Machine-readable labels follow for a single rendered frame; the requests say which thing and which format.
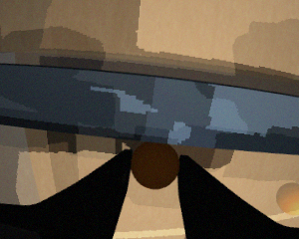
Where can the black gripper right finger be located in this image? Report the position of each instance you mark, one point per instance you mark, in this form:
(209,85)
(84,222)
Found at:
(211,211)

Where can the translucent orange ball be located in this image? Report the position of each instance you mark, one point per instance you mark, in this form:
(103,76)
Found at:
(288,198)

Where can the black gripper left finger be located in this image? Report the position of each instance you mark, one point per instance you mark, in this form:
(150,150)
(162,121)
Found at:
(88,209)

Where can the dark brown ball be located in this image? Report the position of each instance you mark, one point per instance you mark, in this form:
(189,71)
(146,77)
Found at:
(155,165)

